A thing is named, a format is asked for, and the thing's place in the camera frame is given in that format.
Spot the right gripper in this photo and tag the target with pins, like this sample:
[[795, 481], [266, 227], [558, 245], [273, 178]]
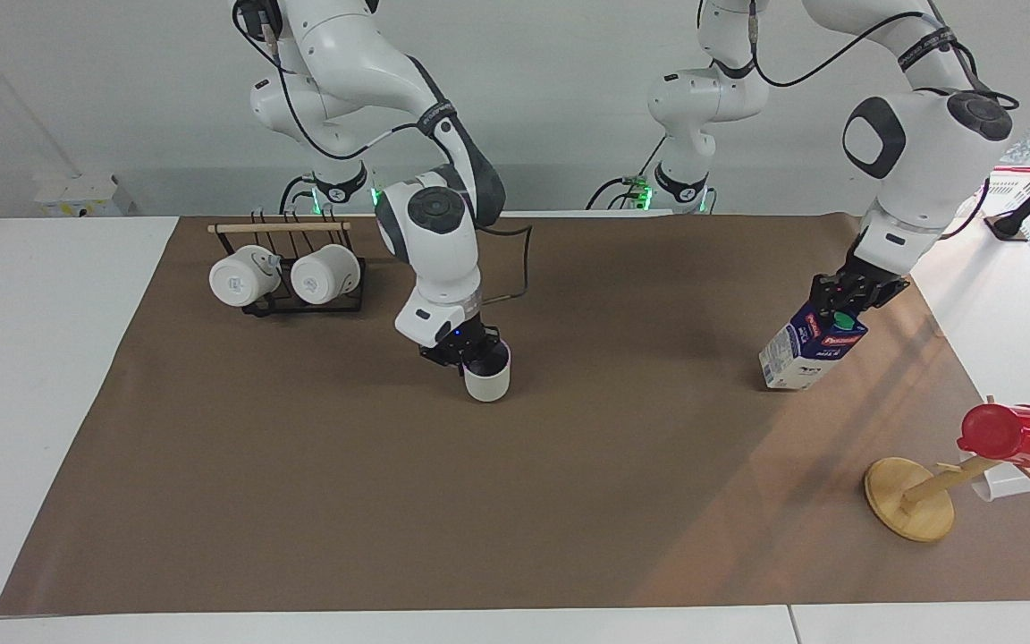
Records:
[[456, 341]]

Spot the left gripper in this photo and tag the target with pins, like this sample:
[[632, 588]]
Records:
[[878, 279]]

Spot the white cup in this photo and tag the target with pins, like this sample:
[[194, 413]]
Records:
[[323, 275], [488, 380], [242, 277]]

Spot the blue and white milk carton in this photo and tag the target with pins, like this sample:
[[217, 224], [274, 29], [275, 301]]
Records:
[[806, 353]]

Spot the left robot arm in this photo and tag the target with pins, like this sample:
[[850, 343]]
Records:
[[917, 152]]

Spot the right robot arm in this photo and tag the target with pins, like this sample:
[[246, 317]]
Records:
[[430, 233]]

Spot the red cup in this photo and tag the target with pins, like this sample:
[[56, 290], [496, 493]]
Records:
[[1011, 436]]

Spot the wooden mug tree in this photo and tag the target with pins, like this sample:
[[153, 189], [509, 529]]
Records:
[[908, 501]]

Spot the white box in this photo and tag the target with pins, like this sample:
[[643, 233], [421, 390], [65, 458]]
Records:
[[81, 197]]

